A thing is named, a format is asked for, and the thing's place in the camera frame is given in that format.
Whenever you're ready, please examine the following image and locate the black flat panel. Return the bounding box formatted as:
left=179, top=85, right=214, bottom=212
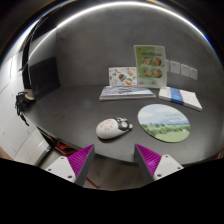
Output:
left=28, top=56, right=62, bottom=101

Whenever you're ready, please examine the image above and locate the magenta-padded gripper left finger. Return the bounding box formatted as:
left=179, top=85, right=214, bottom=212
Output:
left=44, top=143, right=96, bottom=187

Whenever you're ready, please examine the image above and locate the round landscape print mouse pad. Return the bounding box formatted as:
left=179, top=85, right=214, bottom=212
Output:
left=137, top=103, right=192, bottom=144

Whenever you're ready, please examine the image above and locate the grey cover book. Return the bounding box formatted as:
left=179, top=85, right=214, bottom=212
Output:
left=98, top=85, right=157, bottom=102

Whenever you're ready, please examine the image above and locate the white sticker card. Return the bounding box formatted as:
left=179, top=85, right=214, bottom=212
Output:
left=108, top=66, right=138, bottom=88

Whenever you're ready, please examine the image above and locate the black object with cord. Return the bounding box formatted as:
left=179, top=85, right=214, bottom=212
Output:
left=14, top=90, right=36, bottom=127

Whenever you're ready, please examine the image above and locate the green food poster stand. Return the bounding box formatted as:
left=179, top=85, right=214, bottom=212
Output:
left=133, top=44, right=168, bottom=89

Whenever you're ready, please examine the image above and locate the white book with blue band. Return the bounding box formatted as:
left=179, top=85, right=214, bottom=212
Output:
left=157, top=86, right=203, bottom=112

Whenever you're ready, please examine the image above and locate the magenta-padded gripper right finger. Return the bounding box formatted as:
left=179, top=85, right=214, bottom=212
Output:
left=134, top=143, right=185, bottom=186

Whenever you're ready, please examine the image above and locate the red metal frame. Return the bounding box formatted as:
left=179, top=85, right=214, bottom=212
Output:
left=54, top=139, right=81, bottom=158

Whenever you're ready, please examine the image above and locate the white panda computer mouse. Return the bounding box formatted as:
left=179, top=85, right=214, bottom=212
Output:
left=95, top=116, right=134, bottom=140

